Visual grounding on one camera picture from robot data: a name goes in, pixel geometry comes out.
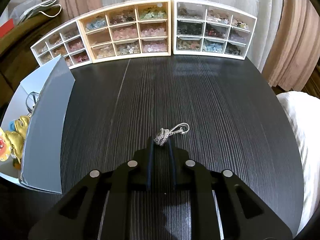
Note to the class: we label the silver wire pendant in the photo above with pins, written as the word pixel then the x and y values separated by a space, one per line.
pixel 163 135

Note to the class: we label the white bedding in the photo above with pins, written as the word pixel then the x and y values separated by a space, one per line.
pixel 302 111

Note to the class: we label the pink drape curtain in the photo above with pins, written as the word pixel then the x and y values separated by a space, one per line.
pixel 295 51

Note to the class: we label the white left drawer organizer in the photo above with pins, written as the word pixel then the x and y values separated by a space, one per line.
pixel 65 41

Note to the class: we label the light blue cardboard box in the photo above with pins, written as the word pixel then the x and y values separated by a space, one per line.
pixel 40 169

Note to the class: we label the yellow orange leaf charm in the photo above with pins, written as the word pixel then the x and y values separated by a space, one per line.
pixel 5 147

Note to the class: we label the white drawer organizer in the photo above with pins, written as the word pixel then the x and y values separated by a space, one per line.
pixel 65 41
pixel 210 29

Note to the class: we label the white right drawer organizer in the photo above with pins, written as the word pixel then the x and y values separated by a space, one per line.
pixel 210 29

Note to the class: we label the blue fluffy charm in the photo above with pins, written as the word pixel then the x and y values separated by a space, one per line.
pixel 12 126

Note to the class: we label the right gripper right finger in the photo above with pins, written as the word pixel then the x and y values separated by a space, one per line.
pixel 171 149

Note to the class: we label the white paper bag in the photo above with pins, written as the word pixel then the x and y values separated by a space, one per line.
pixel 31 8

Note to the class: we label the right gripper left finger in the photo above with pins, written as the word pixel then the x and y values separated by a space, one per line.
pixel 149 161

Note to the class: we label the red paper folder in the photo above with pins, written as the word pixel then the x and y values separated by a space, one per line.
pixel 6 27

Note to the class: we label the yellow bear keychain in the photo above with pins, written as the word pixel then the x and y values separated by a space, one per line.
pixel 18 137

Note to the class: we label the orange green felt charm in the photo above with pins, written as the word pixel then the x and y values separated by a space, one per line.
pixel 16 164

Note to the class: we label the beige middle drawer organizer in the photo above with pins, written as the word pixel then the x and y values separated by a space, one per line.
pixel 138 28

